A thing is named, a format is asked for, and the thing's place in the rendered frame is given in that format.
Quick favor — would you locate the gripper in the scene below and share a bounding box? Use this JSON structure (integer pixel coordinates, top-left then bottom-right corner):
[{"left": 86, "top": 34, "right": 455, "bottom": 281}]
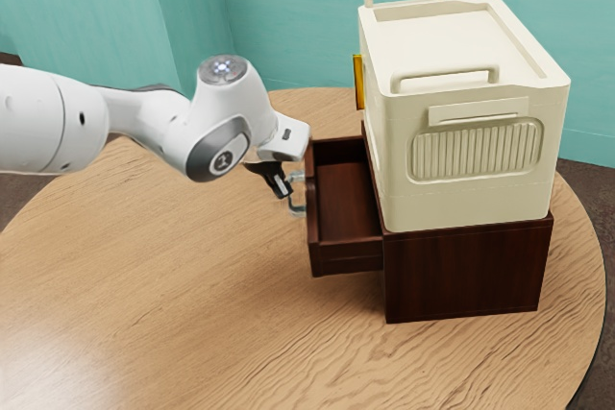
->
[{"left": 243, "top": 159, "right": 295, "bottom": 200}]

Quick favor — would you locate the dark brown wooden drawer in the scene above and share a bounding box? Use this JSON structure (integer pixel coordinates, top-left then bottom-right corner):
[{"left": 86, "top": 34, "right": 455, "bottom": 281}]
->
[{"left": 286, "top": 134, "right": 385, "bottom": 278}]

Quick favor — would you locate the yellow flat object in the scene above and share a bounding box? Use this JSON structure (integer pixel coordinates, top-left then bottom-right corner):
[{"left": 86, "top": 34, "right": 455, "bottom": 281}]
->
[{"left": 352, "top": 54, "right": 365, "bottom": 111}]

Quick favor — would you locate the cream box with lid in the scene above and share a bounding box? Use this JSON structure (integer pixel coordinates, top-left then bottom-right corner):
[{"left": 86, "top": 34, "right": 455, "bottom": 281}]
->
[{"left": 357, "top": 0, "right": 572, "bottom": 233}]

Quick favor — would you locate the dark brown wooden cabinet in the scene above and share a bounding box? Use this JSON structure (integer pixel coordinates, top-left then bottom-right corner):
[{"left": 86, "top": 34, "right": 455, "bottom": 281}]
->
[{"left": 359, "top": 121, "right": 555, "bottom": 325}]

